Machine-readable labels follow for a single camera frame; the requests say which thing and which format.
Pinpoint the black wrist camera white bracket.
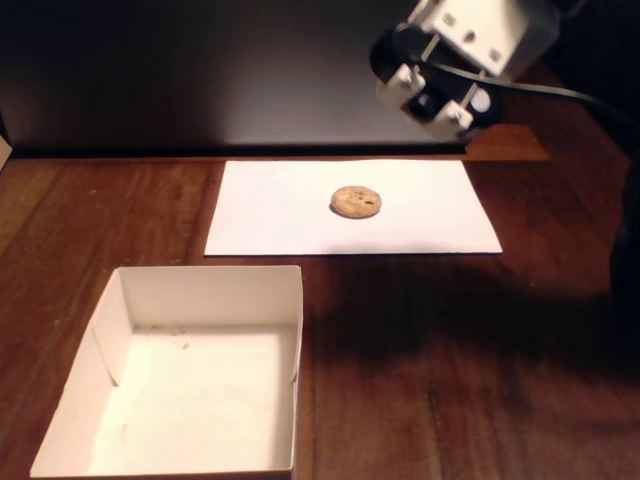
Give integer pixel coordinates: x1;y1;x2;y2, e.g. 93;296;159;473
368;23;506;142

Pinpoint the black camera cable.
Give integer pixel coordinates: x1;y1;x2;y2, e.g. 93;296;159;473
399;54;640;132

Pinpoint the round mini chocolate chip cookie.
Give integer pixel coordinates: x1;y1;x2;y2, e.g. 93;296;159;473
329;185;384;218

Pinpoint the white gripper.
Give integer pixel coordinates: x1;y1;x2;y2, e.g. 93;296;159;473
405;0;562;77

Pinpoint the large black cabinet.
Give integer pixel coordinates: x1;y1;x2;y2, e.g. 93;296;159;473
0;0;474;156

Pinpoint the white cardboard box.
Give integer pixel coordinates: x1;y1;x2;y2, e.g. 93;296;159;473
28;264;306;480

